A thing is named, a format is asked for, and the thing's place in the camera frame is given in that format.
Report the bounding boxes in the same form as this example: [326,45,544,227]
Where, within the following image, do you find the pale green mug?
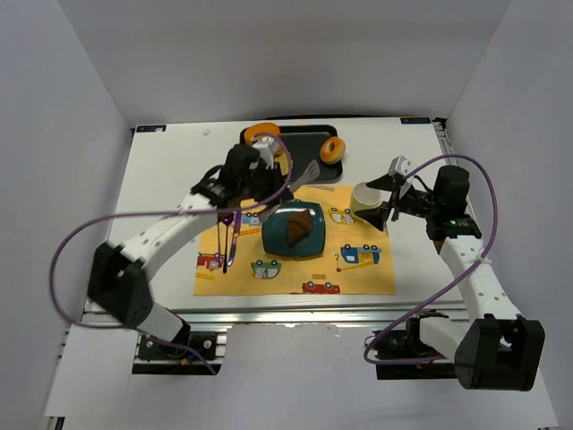
[349,182,382,223]

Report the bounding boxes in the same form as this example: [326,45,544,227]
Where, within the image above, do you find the glazed bagel donut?
[320,136,346,165]

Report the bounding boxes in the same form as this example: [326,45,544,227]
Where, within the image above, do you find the brown croissant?
[286,209,312,246]

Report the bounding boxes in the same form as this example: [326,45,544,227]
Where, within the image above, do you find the metal tongs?
[259,160,320,224]

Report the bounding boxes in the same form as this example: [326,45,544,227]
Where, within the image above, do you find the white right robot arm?
[357,166,545,391]

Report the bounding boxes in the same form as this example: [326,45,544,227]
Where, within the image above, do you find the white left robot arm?
[88,138,290,348]

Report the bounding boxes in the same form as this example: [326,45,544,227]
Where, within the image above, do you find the sliced seeded bread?
[274,152,291,178]

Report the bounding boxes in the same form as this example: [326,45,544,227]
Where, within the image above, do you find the purple iridescent knife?
[227,211,242,267]

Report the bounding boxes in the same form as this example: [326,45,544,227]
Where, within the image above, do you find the purple iridescent spoon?
[222,212,235,274]

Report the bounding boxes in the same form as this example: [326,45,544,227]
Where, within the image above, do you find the orange round cake loaf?
[244,122,280,142]

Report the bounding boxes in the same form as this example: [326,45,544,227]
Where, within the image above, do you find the blue sticker label right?
[400,116,432,125]

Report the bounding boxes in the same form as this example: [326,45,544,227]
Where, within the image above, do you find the blue sticker label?
[400,116,432,125]
[135,125,167,133]

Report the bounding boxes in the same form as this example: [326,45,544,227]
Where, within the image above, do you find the dark teal square plate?
[262,201,326,259]

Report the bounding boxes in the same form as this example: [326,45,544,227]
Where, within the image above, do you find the black baking tray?
[237,124,345,186]

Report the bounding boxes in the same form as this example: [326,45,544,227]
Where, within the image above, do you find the blue sticker label left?
[135,125,167,133]

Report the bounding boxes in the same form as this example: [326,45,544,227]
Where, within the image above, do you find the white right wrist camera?
[388,156,410,178]

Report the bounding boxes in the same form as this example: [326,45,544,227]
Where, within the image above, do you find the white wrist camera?
[388,156,410,178]
[252,135,278,169]

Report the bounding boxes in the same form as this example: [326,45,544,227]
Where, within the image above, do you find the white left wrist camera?
[252,135,278,169]

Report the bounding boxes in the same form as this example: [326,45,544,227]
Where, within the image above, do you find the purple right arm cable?
[364,153,499,369]

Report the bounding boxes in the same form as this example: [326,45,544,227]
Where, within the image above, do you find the aluminium table frame rail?
[84,304,475,328]

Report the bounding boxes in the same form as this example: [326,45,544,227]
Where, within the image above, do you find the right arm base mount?
[372,310,456,381]

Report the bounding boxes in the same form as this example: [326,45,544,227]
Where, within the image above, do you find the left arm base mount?
[132,323,230,376]

